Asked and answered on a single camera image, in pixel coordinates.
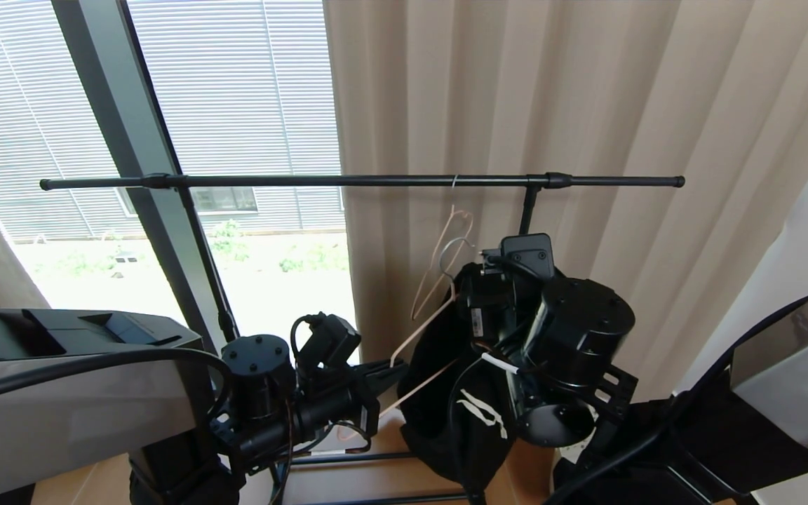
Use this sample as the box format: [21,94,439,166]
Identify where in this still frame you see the beige curtain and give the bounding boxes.
[323,0,808,422]

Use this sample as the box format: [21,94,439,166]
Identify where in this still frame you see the black clothes rack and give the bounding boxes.
[39,172,685,505]

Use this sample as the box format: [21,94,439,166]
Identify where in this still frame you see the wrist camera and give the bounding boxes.
[290,312,363,376]
[483,234,557,283]

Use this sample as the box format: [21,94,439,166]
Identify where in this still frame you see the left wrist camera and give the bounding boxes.
[290,312,363,376]

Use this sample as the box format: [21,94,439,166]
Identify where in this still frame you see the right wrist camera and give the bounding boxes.
[483,234,557,283]

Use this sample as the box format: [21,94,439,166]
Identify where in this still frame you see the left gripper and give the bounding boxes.
[290,372,382,453]

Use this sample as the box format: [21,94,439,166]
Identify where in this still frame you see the black shorts with white cords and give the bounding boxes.
[399,263,559,505]

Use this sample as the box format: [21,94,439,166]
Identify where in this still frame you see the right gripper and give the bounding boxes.
[460,262,542,353]

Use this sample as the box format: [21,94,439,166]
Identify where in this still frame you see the window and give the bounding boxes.
[0,0,349,351]

